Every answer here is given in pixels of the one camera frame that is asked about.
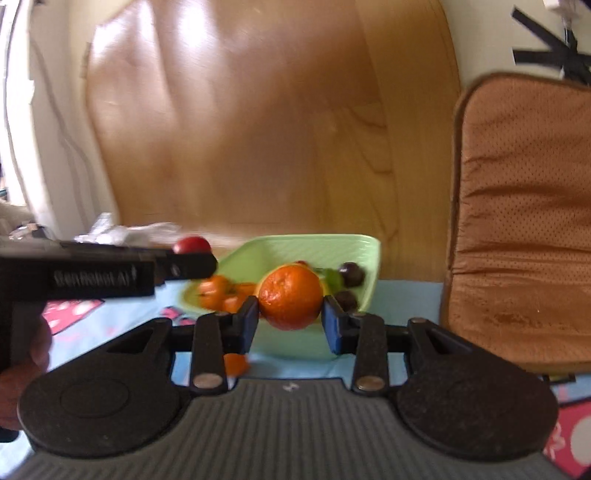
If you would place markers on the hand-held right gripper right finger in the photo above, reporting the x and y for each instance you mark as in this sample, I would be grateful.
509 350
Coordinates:
332 328

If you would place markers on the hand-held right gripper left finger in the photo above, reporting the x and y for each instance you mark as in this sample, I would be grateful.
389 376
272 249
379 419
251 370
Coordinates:
250 323

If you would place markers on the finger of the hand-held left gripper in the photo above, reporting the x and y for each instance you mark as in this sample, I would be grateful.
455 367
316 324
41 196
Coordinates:
189 266

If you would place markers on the large red tomato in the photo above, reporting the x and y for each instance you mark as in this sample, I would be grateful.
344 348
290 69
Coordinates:
190 244

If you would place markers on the small orange mandarin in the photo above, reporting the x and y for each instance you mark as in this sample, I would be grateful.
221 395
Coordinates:
234 303

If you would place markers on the dark purple plum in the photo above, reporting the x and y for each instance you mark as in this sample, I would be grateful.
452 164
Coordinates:
346 300
352 274

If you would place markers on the large orange mandarin with stem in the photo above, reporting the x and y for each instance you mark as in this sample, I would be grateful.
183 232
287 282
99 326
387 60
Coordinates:
290 297

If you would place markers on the green tomato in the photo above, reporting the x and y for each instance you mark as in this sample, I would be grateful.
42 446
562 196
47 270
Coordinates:
333 277

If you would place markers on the light green plastic basin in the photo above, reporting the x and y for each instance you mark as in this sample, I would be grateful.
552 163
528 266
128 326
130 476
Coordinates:
295 249

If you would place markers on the person's left hand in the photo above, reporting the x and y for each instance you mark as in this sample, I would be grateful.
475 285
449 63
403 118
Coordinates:
25 387

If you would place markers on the orange cherry tomato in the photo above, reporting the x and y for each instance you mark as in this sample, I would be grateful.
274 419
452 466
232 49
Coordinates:
235 364

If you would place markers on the printed cartoon blanket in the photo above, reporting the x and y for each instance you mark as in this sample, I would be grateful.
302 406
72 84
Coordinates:
117 318

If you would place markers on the clear plastic bag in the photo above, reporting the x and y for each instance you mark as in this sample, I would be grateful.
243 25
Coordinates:
124 233

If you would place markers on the wood-pattern board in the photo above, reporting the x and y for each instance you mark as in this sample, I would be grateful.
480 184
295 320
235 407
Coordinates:
258 129

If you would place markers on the brown mesh seat cushion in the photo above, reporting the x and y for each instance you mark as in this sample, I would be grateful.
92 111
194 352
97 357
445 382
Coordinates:
526 221

